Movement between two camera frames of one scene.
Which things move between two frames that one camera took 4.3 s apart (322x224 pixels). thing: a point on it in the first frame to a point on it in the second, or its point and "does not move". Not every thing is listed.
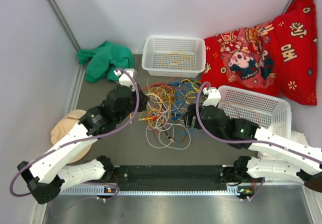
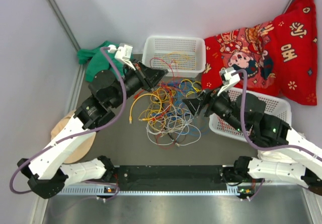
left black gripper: (143, 99) to (149, 77)
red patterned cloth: (277, 58) does not move
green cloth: (103, 60) does not move
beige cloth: (65, 124) does not move
